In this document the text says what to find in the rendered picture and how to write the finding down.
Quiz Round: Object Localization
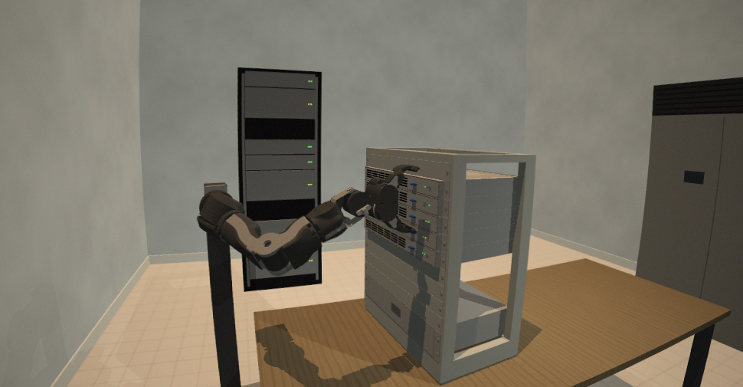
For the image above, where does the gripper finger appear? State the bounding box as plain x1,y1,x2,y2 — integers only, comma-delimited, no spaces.
384,216,417,234
385,164,420,188

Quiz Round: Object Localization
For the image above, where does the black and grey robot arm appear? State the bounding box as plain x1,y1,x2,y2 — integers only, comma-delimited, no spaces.
197,185,372,276

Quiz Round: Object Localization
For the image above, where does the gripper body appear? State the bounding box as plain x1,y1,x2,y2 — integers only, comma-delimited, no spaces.
365,177,398,221

